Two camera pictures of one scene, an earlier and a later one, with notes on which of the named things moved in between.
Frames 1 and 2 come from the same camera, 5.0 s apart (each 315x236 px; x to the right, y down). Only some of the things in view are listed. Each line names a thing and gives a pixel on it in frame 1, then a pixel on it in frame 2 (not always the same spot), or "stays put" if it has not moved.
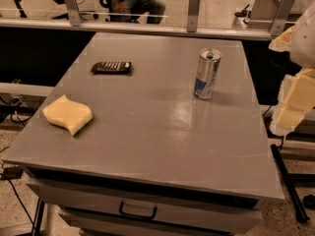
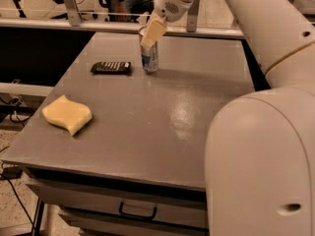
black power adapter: [12, 173] stays put
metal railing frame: [281, 22] stays put
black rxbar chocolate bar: [112, 68] stays put
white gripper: [304, 44] -> [167, 3]
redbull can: [208, 70] -> [150, 58]
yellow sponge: [68, 114] stays put
